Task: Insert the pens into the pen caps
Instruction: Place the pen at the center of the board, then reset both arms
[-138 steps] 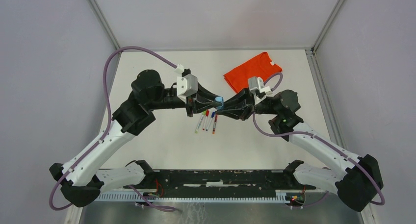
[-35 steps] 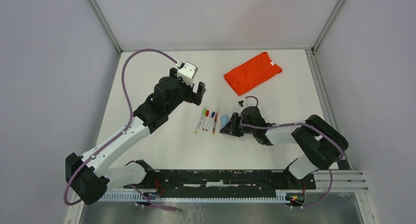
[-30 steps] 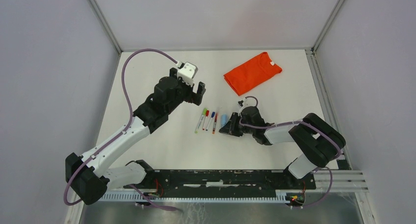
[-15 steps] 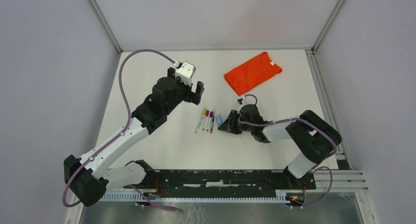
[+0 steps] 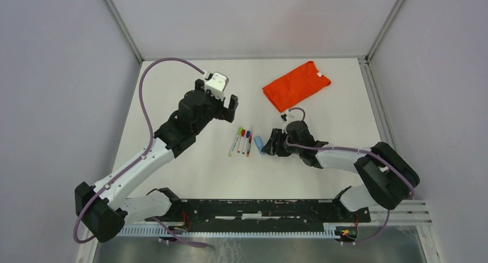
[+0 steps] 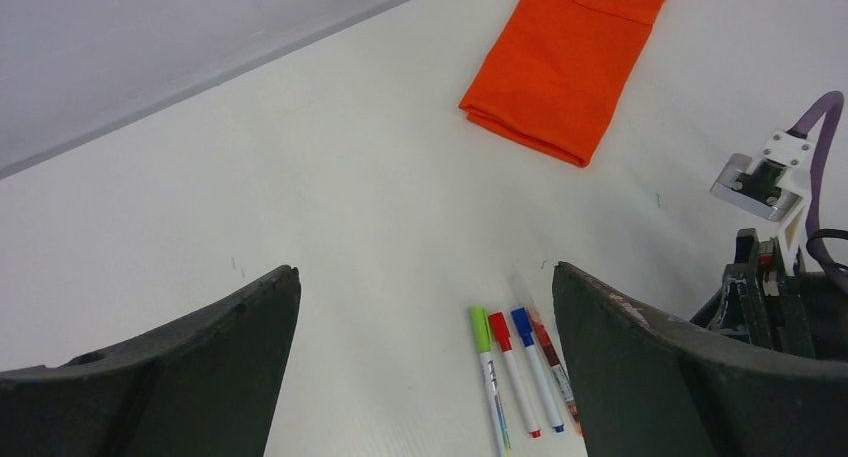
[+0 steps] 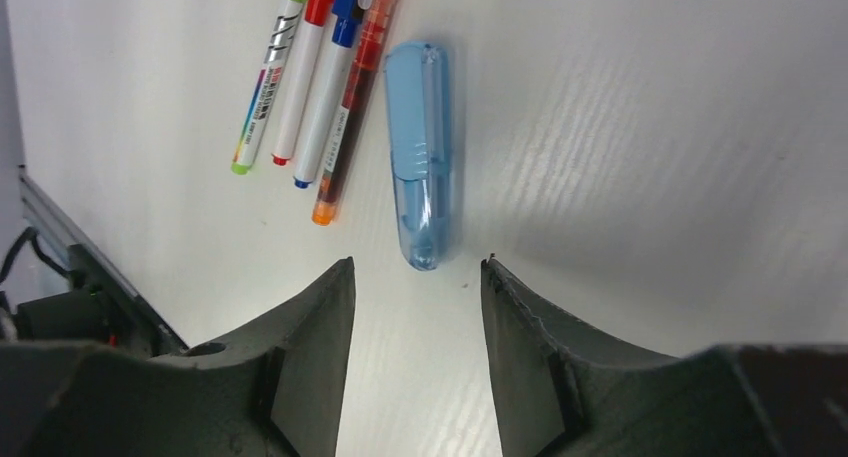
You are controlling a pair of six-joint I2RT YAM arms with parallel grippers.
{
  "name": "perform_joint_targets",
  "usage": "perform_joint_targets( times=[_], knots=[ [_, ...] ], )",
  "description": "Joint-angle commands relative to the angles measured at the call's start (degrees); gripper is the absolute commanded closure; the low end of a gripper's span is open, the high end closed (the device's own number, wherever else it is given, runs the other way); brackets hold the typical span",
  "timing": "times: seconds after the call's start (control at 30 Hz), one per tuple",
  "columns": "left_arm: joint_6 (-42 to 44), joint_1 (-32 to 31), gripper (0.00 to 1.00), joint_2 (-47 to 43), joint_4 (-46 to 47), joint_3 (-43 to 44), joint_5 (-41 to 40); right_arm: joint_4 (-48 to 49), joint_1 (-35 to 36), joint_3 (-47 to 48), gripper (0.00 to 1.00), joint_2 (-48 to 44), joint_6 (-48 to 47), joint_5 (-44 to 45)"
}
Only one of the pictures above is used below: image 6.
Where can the small red pen cap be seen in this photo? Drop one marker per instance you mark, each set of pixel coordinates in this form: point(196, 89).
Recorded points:
point(500, 331)

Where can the clear pen cap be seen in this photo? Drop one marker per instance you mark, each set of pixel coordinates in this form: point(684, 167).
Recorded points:
point(521, 292)

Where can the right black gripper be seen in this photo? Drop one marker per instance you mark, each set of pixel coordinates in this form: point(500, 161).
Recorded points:
point(758, 303)

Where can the red orange pen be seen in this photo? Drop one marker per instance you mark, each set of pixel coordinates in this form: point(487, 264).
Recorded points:
point(557, 367)

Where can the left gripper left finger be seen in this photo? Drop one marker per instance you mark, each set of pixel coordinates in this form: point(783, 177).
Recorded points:
point(205, 384)

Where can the thin green-tip pen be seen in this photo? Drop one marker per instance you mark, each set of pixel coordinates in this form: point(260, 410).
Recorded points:
point(495, 406)

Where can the blue marker cap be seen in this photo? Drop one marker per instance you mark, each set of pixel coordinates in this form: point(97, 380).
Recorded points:
point(523, 326)

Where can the thin clear red-tip pen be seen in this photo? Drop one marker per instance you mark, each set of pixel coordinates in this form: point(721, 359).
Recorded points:
point(526, 410)

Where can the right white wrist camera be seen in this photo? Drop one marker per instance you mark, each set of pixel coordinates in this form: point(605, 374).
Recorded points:
point(775, 186)

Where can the folded orange cloth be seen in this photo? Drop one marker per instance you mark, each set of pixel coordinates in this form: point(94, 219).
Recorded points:
point(553, 78)

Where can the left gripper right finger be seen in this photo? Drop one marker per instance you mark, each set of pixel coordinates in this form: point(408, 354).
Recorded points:
point(648, 383)

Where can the green pen cap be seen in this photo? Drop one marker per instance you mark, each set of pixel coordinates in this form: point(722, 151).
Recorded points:
point(480, 327)

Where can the thin blue-tip pen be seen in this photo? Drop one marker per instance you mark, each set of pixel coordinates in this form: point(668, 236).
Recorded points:
point(549, 405)

